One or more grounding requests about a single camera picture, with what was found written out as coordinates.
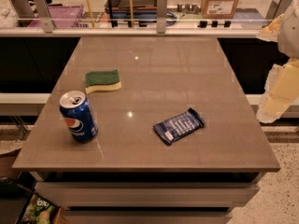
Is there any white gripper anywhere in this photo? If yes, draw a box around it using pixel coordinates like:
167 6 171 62
256 0 299 123

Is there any blue pepsi can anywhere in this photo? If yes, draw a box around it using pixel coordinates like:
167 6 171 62
59 91 98 143

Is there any cardboard box with label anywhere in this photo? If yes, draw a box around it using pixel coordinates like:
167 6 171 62
201 0 239 19

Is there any blue snack wrapper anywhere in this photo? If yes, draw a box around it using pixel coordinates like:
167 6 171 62
153 108 206 146

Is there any green yellow sponge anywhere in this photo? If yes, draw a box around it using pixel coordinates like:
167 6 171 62
85 70 121 93

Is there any purple plastic crate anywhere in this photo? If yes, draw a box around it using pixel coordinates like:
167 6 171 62
29 5 84 28

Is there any glass railing with metal posts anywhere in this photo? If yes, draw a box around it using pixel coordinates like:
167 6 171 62
0 0 299 37

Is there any upper white drawer front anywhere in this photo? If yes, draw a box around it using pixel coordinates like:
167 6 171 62
36 182 260 208

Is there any white drawer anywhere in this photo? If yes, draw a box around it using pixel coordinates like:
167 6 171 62
64 211 232 224
36 182 260 208

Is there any lower white drawer front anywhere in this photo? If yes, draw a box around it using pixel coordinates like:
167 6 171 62
64 211 232 224

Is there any green chips bag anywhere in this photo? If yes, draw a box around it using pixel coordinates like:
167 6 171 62
20 194 56 224

